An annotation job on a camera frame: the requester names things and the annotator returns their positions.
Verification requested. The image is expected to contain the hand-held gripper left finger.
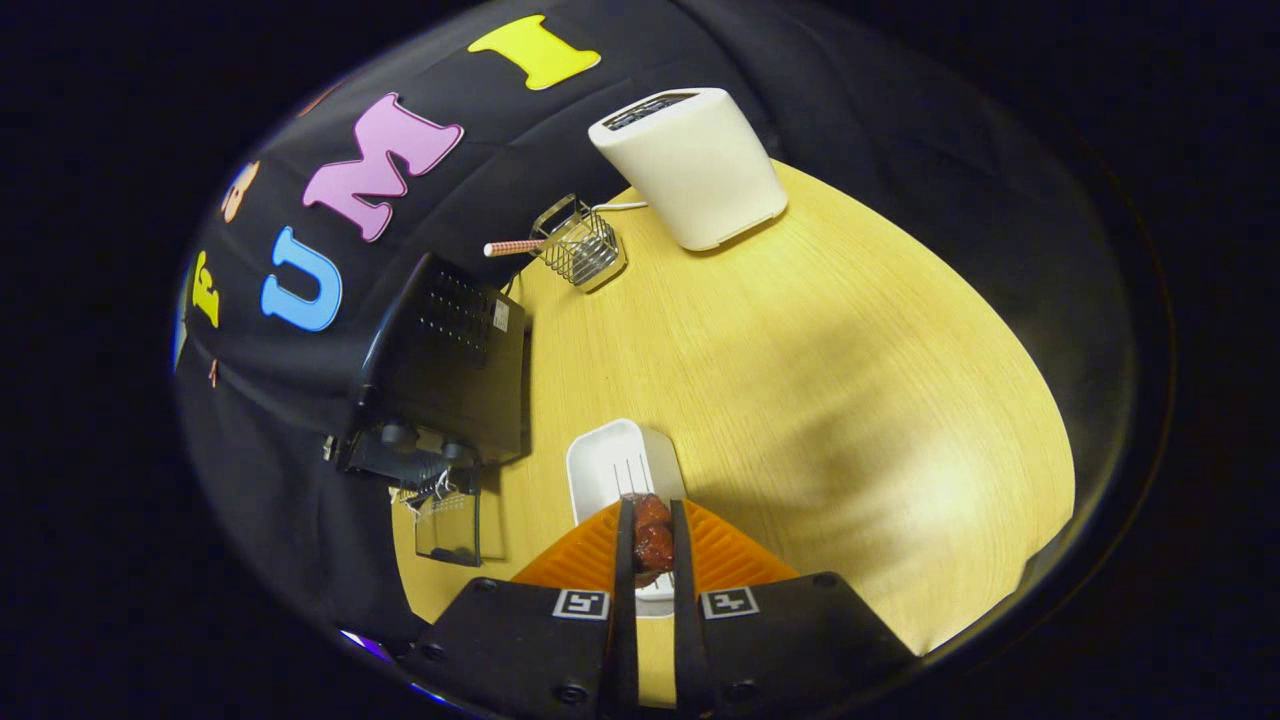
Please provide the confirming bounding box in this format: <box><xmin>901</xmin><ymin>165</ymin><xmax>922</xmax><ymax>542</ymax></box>
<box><xmin>405</xmin><ymin>497</ymin><xmax>641</xmax><ymax>717</ymax></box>

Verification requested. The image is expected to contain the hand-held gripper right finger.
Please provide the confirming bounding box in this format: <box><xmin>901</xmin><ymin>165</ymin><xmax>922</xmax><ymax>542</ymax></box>
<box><xmin>670</xmin><ymin>498</ymin><xmax>916</xmax><ymax>719</ymax></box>

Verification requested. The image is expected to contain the brown steak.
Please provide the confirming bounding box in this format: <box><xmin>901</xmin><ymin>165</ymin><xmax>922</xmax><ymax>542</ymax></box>
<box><xmin>632</xmin><ymin>494</ymin><xmax>677</xmax><ymax>589</ymax></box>

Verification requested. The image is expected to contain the black toaster oven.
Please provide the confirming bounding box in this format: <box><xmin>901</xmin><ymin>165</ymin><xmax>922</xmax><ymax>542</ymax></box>
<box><xmin>335</xmin><ymin>252</ymin><xmax>531</xmax><ymax>568</ymax></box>

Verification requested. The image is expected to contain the white toaster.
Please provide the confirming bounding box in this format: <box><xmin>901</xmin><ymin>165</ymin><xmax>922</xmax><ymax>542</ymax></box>
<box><xmin>588</xmin><ymin>87</ymin><xmax>789</xmax><ymax>252</ymax></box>

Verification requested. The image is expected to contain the white rectangular tray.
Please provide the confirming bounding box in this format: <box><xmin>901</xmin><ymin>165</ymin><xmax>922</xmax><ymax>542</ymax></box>
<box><xmin>566</xmin><ymin>418</ymin><xmax>689</xmax><ymax>618</ymax></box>

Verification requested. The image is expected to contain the black backdrop cloth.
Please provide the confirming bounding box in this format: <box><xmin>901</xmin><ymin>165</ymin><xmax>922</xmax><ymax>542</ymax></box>
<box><xmin>172</xmin><ymin>0</ymin><xmax>1161</xmax><ymax>651</ymax></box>

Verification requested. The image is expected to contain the white string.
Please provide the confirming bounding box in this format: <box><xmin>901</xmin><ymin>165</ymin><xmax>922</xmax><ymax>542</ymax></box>
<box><xmin>400</xmin><ymin>470</ymin><xmax>453</xmax><ymax>511</ymax></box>

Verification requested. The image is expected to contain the wire basket with striped handle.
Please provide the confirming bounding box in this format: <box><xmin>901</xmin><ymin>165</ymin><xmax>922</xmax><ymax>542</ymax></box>
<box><xmin>484</xmin><ymin>193</ymin><xmax>628</xmax><ymax>294</ymax></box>

